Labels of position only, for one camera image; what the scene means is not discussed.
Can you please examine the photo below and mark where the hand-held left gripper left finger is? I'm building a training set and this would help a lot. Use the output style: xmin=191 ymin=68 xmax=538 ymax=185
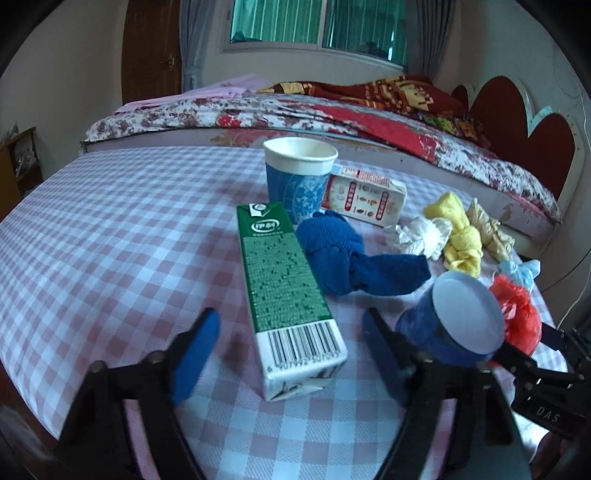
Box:
xmin=58 ymin=307 xmax=222 ymax=480

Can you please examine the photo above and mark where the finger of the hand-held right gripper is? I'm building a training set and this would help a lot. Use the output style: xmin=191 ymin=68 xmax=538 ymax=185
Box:
xmin=536 ymin=323 xmax=578 ymax=356
xmin=489 ymin=342 xmax=543 ymax=384

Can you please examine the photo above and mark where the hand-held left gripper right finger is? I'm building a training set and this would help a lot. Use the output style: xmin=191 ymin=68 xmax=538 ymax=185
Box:
xmin=361 ymin=307 xmax=532 ymax=480

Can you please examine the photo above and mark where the blue paper cup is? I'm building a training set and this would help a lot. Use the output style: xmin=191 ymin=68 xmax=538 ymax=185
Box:
xmin=394 ymin=270 xmax=506 ymax=367
xmin=263 ymin=137 xmax=339 ymax=225

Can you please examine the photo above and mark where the light blue knotted cloth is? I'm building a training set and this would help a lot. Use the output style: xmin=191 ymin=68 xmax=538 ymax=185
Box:
xmin=498 ymin=258 xmax=541 ymax=291

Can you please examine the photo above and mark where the green milk carton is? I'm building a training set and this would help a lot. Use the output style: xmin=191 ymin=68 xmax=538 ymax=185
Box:
xmin=236 ymin=202 xmax=348 ymax=401

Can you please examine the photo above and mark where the beige knotted cloth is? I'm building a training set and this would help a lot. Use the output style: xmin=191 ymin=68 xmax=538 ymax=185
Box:
xmin=465 ymin=198 xmax=514 ymax=261

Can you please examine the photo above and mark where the white knotted cloth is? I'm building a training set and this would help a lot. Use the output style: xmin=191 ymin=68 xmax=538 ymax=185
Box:
xmin=394 ymin=216 xmax=454 ymax=261

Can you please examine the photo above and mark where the yellow knotted cloth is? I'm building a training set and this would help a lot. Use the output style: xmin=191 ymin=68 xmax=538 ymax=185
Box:
xmin=424 ymin=192 xmax=483 ymax=278

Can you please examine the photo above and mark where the pink checkered tablecloth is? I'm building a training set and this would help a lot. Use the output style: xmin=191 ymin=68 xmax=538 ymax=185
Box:
xmin=0 ymin=145 xmax=568 ymax=480

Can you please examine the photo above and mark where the white and red carton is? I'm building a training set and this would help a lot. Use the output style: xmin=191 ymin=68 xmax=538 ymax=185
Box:
xmin=322 ymin=166 xmax=408 ymax=229

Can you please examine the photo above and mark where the bed with lilac mattress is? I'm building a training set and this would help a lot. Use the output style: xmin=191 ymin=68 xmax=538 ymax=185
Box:
xmin=81 ymin=124 xmax=564 ymax=245

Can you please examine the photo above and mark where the red and white headboard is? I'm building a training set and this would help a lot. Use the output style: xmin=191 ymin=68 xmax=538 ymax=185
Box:
xmin=450 ymin=76 xmax=585 ymax=204

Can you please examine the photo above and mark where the bed with floral quilt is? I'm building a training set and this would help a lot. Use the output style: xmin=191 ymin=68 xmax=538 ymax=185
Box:
xmin=83 ymin=92 xmax=561 ymax=222

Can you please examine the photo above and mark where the wooden side cabinet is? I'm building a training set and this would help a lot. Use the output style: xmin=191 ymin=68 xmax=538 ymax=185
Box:
xmin=0 ymin=124 xmax=44 ymax=222

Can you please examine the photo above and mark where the red patterned blanket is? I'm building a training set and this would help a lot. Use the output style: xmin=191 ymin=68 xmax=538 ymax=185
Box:
xmin=256 ymin=76 xmax=490 ymax=153

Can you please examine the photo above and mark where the pink bed sheet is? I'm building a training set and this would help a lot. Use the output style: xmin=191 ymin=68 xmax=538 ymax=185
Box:
xmin=113 ymin=73 xmax=273 ymax=114

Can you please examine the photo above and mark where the brown wooden door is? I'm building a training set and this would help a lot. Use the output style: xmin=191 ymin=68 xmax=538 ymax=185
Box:
xmin=122 ymin=0 xmax=183 ymax=104

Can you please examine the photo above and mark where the grey curtain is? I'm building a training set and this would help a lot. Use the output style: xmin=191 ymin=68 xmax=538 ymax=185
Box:
xmin=179 ymin=0 xmax=208 ymax=93
xmin=406 ymin=0 xmax=446 ymax=84

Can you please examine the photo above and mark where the window with green pane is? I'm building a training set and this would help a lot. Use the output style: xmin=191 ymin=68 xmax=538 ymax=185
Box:
xmin=224 ymin=0 xmax=411 ymax=70

